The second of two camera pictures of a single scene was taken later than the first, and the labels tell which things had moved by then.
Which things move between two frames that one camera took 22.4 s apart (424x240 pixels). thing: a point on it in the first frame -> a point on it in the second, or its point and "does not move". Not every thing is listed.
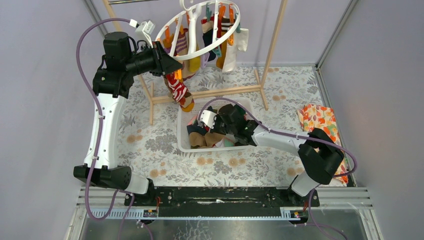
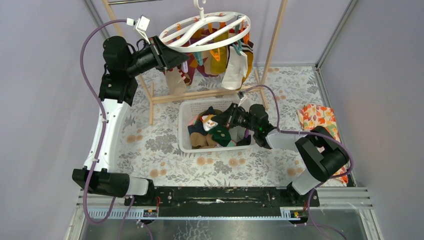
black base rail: (221, 201) does not move
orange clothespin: (167, 41) -> (216, 55)
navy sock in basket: (199, 129) does not move
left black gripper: (158, 58) does not move
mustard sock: (220, 61) -> (247, 48)
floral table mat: (148, 142) does not move
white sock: (240, 41) -> (237, 69)
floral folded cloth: (313, 116) does not move
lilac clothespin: (204, 59) -> (185, 65)
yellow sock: (194, 64) -> (220, 67)
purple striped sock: (181, 45) -> (193, 65)
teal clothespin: (217, 50) -> (199, 56)
